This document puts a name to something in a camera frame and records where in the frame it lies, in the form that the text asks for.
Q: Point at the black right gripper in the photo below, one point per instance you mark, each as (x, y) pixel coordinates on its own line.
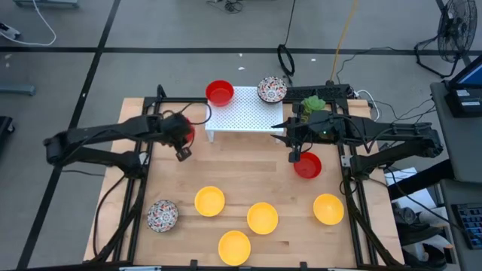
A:
(318, 137)

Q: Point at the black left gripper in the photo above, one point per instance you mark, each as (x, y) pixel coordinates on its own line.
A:
(177, 137)

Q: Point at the red mini bowl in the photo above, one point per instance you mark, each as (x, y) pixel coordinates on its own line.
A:
(192, 131)
(309, 167)
(219, 93)

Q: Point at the floral patterned black mini bowl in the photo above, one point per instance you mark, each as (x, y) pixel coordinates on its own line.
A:
(272, 89)
(162, 216)

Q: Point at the yellow mini bowl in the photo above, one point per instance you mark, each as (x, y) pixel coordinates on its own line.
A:
(209, 201)
(328, 209)
(234, 247)
(262, 218)

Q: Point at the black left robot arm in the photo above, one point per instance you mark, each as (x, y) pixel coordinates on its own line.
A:
(113, 130)

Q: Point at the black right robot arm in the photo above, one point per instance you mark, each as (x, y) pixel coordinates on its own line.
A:
(395, 131)

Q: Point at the green spiky plant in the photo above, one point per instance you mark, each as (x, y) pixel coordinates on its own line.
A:
(313, 104)

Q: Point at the white perforated shelf rack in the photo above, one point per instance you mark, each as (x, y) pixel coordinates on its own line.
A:
(244, 109)

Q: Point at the black perforated power box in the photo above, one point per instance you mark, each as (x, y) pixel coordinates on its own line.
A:
(320, 92)

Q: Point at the black diagonal beam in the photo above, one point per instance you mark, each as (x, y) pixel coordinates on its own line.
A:
(418, 180)

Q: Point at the white paper sheet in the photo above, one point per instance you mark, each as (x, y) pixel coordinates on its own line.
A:
(421, 199)

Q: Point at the grey stand foot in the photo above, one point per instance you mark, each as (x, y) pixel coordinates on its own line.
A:
(17, 89)

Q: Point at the black box with labels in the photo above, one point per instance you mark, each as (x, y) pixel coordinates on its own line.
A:
(461, 107)

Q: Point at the grey keyboard desk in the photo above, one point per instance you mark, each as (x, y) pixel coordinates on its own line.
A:
(463, 190)

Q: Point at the grey stand base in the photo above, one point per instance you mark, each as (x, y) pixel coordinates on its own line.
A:
(45, 3)

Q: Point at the computer monitor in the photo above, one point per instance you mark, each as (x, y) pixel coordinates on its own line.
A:
(472, 75)

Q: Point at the black floor fan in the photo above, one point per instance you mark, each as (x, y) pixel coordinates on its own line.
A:
(457, 30)

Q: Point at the black keyboard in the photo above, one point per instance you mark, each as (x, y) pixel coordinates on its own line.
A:
(470, 226)

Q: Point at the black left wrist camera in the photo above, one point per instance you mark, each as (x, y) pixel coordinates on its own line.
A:
(175, 121)

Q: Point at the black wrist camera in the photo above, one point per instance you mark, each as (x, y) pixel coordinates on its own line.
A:
(175, 121)
(320, 120)

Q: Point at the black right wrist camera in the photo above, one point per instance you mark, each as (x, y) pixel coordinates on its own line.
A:
(320, 120)

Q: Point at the black aluminium table frame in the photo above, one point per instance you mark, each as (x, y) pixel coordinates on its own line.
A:
(169, 100)

